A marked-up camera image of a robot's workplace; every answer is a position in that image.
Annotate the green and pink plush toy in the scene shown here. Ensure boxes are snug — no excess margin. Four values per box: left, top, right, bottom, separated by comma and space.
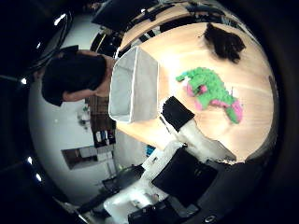
175, 66, 244, 125

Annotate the white low cabinet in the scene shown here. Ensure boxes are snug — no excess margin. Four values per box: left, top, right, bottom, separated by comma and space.
61, 144, 117, 171

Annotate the dark brown plush toy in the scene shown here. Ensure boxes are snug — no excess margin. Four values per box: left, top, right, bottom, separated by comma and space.
199, 22, 247, 64

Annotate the person in black shirt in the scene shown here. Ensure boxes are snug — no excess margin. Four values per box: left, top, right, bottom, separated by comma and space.
41, 45, 117, 107

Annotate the wooden desk with black frame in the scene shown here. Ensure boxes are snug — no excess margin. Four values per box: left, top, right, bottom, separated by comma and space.
118, 2, 232, 52

